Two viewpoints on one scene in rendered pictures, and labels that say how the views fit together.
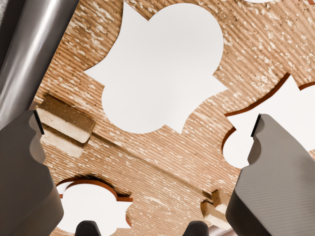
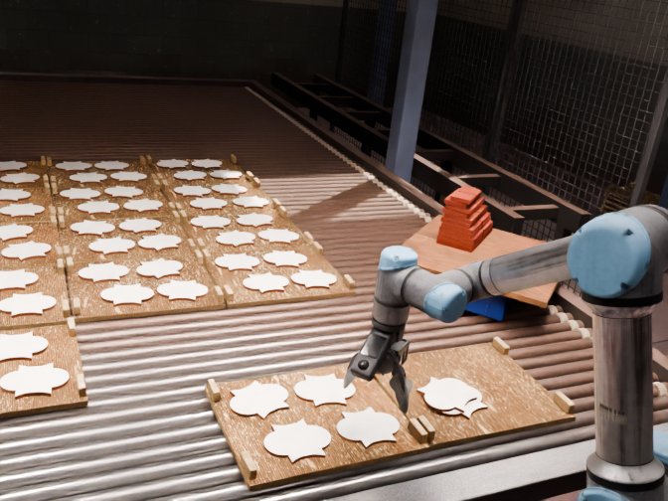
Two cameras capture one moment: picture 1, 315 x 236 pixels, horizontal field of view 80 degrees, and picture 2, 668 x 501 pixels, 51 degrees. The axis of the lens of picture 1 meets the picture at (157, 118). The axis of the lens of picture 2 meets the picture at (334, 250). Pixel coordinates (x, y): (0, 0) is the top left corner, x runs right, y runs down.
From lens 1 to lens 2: 1.46 m
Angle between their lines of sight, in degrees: 39
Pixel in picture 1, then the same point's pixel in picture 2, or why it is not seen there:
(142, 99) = (379, 423)
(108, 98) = (393, 429)
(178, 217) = not seen: hidden behind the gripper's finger
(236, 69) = (334, 417)
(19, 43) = (419, 467)
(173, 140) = (376, 407)
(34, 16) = (405, 468)
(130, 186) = (415, 398)
